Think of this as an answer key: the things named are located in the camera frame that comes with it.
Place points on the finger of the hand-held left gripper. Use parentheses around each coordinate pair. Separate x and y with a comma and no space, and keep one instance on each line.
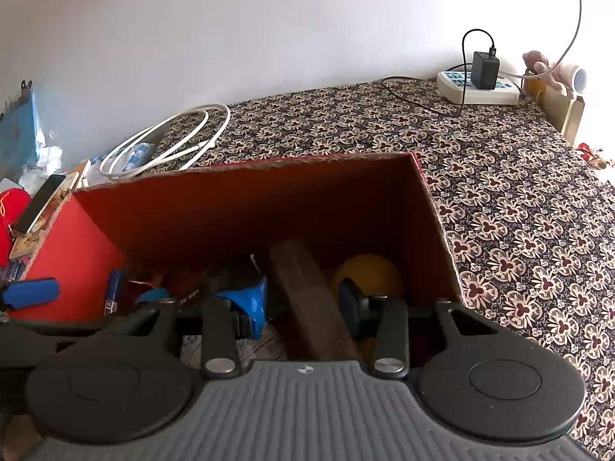
(36,293)

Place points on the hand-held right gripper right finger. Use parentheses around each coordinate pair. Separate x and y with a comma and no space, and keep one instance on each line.
(350,303)

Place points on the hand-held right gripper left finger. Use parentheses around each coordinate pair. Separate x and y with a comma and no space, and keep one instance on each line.
(253,300)

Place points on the wooden gourd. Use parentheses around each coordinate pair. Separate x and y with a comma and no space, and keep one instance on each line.
(370,273)

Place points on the dark wooden block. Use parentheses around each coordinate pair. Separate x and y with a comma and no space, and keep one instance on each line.
(312,297)

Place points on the red cardboard box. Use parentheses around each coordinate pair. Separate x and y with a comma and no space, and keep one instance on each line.
(240,211)

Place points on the red pouch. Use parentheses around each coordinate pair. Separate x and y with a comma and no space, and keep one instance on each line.
(12,221)

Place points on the blue marker pen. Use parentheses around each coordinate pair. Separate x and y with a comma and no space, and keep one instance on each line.
(114,293)

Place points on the smartphone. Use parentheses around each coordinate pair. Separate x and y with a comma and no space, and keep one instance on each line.
(38,204)

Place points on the crumpled white plastic bag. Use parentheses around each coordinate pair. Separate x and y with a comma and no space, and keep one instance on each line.
(43,165)

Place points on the blue plastic packet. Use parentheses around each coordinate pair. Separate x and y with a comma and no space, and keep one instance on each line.
(17,129)

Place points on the blue white packet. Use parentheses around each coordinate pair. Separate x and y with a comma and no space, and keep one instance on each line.
(132,156)

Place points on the white power strip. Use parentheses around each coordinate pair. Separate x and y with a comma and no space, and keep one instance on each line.
(475,96)

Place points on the black charger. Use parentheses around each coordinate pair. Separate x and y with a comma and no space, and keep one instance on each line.
(485,71)

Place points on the gold paper bag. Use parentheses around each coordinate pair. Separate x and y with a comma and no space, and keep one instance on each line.
(562,115)

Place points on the red ribbon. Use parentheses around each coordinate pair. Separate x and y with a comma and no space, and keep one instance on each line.
(593,156)

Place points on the pink plush toy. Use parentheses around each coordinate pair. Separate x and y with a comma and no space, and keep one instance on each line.
(535,61)

